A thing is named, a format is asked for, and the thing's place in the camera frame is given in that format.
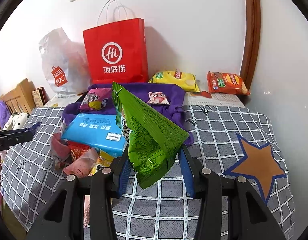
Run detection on green triangular snack bag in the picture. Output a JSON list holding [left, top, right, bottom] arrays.
[[112, 82, 189, 189]]

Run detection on brown wooden door frame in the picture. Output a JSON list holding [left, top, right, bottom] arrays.
[[240, 0, 261, 89]]

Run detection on white Miniso plastic bag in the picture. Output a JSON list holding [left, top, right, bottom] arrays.
[[39, 28, 92, 98]]

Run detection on pink purple snack packet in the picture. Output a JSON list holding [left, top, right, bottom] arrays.
[[79, 88, 112, 111]]

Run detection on purple towel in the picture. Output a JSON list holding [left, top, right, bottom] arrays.
[[62, 83, 194, 146]]

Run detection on orange Lays chips bag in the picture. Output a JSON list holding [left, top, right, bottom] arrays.
[[207, 72, 250, 95]]

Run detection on wooden chair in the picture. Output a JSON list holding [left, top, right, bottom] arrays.
[[0, 78, 35, 114]]

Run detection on red snack packet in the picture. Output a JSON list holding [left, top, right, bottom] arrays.
[[68, 141, 91, 161]]

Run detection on red Haidilao paper bag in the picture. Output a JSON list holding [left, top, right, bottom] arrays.
[[82, 0, 150, 85]]

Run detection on blue tissue pack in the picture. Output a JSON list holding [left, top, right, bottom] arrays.
[[62, 113, 127, 158]]

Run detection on grey checked bedsheet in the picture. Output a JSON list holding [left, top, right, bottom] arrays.
[[0, 105, 287, 239]]

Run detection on yellow Lays chips bag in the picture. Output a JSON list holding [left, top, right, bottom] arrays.
[[149, 70, 200, 93]]

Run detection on pink white candy packet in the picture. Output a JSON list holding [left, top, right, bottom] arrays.
[[147, 92, 170, 105]]

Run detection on pink nougat packet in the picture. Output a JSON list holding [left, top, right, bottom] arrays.
[[63, 148, 99, 178]]

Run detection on purple backpack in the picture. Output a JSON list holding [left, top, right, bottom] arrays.
[[0, 101, 11, 129]]

